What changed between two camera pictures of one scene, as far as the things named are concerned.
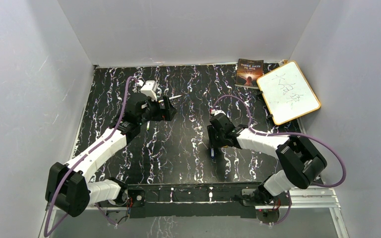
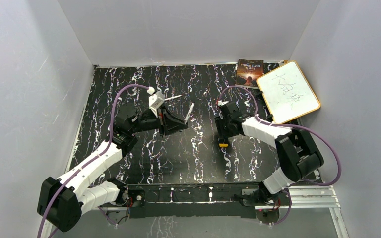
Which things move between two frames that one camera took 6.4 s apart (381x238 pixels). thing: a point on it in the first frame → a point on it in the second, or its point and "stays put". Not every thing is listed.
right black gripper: (213, 143) → (222, 134)
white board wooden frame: (286, 93) stays put
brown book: (248, 71) stays put
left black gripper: (166, 114) → (168, 123)
